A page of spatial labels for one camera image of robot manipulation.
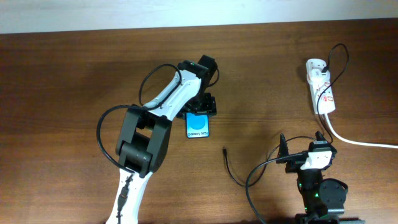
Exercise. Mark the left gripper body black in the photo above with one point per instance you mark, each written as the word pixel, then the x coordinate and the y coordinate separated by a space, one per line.
pixel 201 103

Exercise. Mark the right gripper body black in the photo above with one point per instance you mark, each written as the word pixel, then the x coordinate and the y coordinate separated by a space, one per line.
pixel 292 166

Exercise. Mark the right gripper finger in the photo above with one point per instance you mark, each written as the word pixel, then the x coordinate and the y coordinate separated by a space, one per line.
pixel 283 151
pixel 319 136

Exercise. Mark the blue Samsung Galaxy smartphone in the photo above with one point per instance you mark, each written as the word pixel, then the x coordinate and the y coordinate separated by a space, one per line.
pixel 197 126

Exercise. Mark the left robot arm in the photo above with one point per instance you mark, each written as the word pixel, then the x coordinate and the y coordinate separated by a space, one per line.
pixel 145 133

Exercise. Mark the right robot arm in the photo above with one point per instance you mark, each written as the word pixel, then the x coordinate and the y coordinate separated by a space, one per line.
pixel 323 199

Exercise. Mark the white USB charger adapter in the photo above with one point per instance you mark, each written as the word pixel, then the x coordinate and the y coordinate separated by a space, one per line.
pixel 316 76

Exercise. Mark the white power strip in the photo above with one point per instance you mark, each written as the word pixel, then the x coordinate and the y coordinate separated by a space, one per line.
pixel 321 93

